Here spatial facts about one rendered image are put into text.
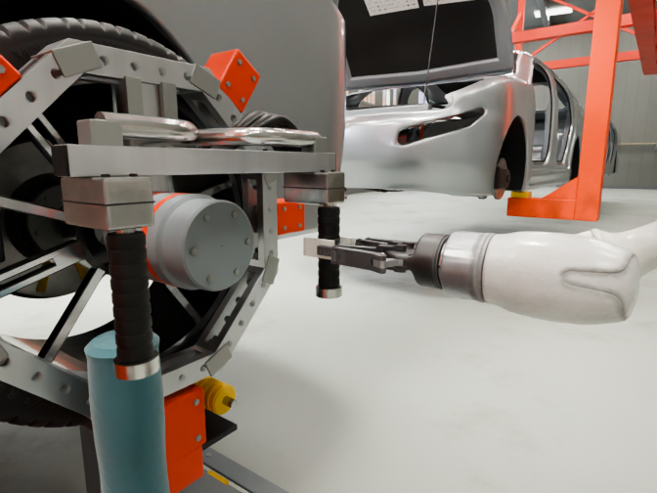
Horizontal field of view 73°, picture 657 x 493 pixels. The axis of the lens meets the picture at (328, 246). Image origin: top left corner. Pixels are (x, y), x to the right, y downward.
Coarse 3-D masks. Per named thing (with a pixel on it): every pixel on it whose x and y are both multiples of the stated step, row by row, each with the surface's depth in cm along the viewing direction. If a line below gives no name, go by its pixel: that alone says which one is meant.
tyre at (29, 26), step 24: (0, 24) 59; (24, 24) 60; (48, 24) 62; (72, 24) 65; (96, 24) 67; (0, 48) 58; (24, 48) 60; (120, 48) 70; (144, 48) 73; (240, 192) 94; (0, 384) 62; (0, 408) 62; (24, 408) 65; (48, 408) 67
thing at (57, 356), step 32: (64, 96) 83; (96, 96) 81; (32, 128) 64; (192, 192) 101; (224, 192) 94; (64, 224) 72; (32, 256) 67; (64, 256) 69; (96, 256) 77; (0, 288) 63; (160, 288) 102; (64, 320) 70; (160, 320) 93; (192, 320) 90; (32, 352) 73; (64, 352) 80; (160, 352) 83
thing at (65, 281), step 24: (24, 144) 85; (0, 168) 82; (24, 168) 85; (48, 168) 89; (0, 192) 83; (24, 192) 86; (48, 192) 85; (0, 216) 83; (24, 216) 83; (24, 240) 86; (48, 240) 86; (0, 264) 84; (24, 288) 88; (48, 288) 91; (72, 288) 95
